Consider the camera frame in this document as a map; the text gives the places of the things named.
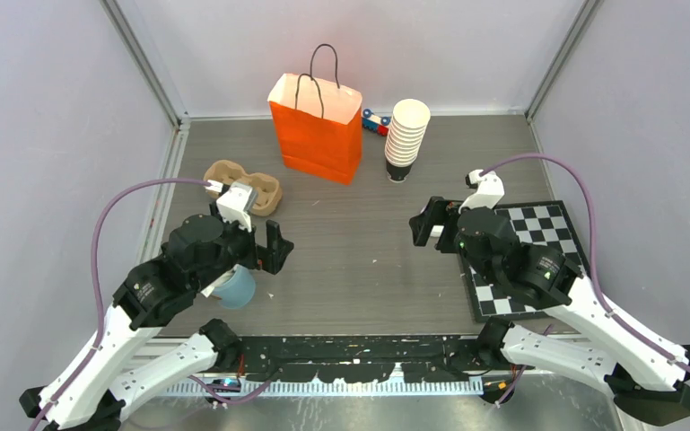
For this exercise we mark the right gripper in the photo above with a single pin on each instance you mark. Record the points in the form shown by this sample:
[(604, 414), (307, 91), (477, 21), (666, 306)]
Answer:
[(438, 211)]

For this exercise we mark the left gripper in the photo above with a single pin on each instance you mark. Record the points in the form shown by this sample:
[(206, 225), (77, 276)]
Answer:
[(259, 256)]

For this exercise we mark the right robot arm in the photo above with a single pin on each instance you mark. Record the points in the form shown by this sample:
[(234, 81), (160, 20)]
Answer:
[(646, 375)]

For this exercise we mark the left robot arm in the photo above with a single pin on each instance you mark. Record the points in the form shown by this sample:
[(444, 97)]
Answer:
[(206, 253)]

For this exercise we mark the blue plastic cup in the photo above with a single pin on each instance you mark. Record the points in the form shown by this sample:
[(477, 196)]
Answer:
[(237, 290)]

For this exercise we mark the cardboard cup carrier tray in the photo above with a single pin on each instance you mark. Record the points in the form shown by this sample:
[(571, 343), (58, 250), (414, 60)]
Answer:
[(267, 187)]

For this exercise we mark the black white checkerboard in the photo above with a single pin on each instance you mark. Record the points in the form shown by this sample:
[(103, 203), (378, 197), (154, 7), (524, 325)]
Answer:
[(543, 223)]

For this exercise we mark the stack of white paper cups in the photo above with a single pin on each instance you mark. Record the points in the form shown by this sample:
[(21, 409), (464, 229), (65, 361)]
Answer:
[(409, 121)]

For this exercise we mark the orange paper bag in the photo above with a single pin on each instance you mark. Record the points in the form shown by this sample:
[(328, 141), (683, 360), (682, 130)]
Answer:
[(318, 124)]

